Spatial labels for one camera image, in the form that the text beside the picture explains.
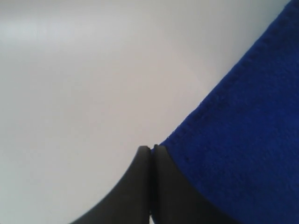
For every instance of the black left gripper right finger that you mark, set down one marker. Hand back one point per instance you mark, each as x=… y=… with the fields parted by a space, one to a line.
x=174 y=200

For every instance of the blue microfibre cloth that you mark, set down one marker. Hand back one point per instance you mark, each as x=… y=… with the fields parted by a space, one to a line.
x=240 y=147

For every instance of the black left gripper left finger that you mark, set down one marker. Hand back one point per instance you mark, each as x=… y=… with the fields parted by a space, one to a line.
x=129 y=200

